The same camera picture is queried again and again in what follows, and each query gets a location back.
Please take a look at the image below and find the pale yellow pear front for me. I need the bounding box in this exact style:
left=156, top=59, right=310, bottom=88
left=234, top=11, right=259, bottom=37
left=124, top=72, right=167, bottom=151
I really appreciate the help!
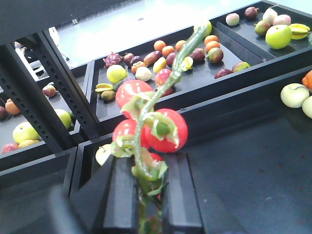
left=302, top=96, right=312, bottom=118

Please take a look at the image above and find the red apple rear tray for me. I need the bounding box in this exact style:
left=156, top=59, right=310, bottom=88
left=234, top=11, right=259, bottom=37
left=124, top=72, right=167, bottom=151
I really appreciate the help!
left=155, top=68, right=172, bottom=86

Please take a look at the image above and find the yellow starfruit right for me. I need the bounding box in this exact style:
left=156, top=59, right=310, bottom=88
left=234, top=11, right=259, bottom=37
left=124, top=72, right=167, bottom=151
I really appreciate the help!
left=289, top=23, right=311, bottom=40

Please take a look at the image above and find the large green apple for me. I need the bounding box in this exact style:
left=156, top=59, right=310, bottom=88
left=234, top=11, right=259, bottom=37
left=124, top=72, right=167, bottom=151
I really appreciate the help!
left=265, top=25, right=292, bottom=50

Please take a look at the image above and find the black fruit display stand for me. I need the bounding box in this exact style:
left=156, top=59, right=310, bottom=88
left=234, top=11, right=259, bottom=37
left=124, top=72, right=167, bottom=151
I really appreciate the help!
left=0, top=0, right=312, bottom=234

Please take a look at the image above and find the orange fruit front tray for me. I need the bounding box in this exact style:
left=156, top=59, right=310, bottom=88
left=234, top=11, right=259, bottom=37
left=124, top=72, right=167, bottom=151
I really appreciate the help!
left=302, top=70, right=312, bottom=90

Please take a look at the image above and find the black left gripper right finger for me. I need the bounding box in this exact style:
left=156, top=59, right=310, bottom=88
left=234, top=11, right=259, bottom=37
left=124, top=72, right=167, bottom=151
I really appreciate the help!
left=161, top=152, right=244, bottom=234

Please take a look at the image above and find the yellow green pomelo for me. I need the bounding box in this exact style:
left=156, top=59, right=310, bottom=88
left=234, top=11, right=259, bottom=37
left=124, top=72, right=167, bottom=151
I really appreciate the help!
left=106, top=65, right=128, bottom=84

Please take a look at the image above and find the pale yellow pear left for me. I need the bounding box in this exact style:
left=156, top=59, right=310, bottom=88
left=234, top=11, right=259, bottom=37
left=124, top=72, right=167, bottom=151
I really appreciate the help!
left=280, top=83, right=310, bottom=108

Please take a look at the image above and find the cherry tomato bunch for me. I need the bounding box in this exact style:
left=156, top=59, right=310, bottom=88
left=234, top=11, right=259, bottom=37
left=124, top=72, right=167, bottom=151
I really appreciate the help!
left=111, top=26, right=205, bottom=234

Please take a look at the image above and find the pale yellow pear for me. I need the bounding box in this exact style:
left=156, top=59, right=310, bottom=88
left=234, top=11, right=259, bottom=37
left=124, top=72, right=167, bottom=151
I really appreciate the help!
left=302, top=96, right=312, bottom=118
left=280, top=83, right=310, bottom=108

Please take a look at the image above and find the pale apple left corner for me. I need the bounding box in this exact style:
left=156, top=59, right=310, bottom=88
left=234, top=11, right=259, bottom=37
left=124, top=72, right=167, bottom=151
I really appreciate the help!
left=95, top=144, right=111, bottom=166

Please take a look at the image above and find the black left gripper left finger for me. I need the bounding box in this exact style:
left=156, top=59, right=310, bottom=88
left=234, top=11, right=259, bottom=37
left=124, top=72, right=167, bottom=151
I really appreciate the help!
left=48, top=156, right=138, bottom=234

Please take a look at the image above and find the yellow green citrus back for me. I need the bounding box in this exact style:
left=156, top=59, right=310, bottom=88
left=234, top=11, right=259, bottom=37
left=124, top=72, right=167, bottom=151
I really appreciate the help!
left=193, top=20, right=212, bottom=38

